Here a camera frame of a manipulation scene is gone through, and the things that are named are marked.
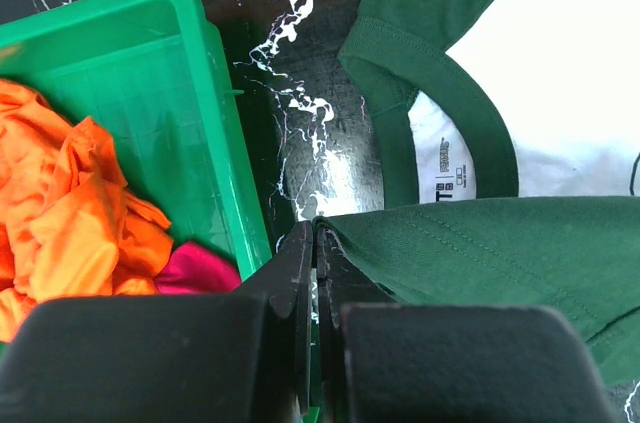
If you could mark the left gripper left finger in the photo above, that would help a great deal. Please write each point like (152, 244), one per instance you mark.
(238, 357)

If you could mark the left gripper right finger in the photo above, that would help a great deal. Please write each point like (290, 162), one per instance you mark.
(384, 361)

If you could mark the white and green t-shirt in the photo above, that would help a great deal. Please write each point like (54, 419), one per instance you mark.
(509, 141)

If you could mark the magenta t-shirt in bin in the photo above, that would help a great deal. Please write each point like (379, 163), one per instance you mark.
(193, 269)

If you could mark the orange t-shirt in bin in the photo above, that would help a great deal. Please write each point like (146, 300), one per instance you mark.
(70, 226)

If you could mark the green plastic bin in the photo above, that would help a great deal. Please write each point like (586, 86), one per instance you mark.
(154, 74)

